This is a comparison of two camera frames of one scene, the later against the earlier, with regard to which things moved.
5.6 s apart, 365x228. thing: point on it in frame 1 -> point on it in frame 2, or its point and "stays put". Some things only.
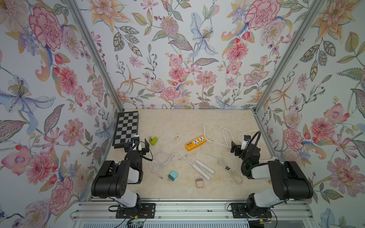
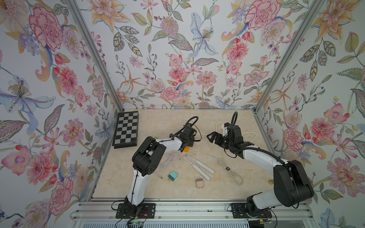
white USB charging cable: x=161 y=160 stays put
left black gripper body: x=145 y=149 -> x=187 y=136
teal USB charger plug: x=172 y=175 stays put
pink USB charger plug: x=199 y=183 stays put
